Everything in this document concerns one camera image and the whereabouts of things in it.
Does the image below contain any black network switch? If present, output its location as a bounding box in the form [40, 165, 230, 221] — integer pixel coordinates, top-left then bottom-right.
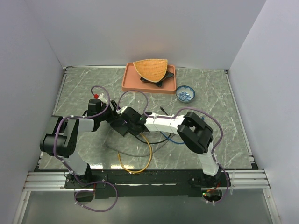
[110, 117, 132, 137]

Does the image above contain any black ethernet cable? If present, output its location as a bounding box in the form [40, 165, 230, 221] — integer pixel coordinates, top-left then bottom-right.
[133, 106, 172, 144]

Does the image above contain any blue ethernet cable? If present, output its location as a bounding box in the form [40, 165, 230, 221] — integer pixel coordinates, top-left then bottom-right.
[161, 115, 206, 144]

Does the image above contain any yellow ethernet cable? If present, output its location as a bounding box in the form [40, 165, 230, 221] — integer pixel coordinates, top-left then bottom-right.
[117, 133, 153, 174]

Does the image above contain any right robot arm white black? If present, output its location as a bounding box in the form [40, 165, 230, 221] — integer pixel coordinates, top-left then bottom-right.
[120, 107, 221, 186]

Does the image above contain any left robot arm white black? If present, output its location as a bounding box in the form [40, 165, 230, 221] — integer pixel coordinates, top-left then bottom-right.
[40, 98, 119, 188]

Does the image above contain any salmon pink tray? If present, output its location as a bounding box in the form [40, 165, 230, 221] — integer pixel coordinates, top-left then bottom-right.
[122, 63, 177, 94]

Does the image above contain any orange woven basket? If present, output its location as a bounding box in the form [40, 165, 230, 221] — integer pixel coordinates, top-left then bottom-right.
[133, 59, 168, 83]

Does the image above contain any blue white ceramic bowl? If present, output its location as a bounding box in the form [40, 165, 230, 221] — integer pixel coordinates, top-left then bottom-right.
[175, 85, 196, 103]

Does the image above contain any black dish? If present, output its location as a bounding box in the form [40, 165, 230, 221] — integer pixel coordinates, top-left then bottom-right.
[140, 71, 174, 87]

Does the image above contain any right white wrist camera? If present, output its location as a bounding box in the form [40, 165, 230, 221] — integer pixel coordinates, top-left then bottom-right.
[116, 106, 127, 115]

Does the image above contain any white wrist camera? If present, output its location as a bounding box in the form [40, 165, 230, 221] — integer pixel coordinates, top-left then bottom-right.
[116, 106, 127, 115]
[93, 93, 108, 105]

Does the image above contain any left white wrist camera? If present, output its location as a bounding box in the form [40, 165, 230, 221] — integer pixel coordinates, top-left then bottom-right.
[93, 93, 108, 105]

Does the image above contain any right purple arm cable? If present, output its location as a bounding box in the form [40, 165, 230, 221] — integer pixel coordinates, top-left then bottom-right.
[116, 90, 232, 206]

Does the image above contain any grey ethernet cable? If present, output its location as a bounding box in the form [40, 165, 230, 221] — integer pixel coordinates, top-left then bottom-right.
[104, 142, 169, 157]

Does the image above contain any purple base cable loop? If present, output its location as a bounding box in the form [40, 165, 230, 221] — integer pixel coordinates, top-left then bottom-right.
[74, 181, 119, 213]

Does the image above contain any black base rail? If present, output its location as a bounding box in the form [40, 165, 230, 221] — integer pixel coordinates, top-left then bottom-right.
[64, 169, 231, 199]

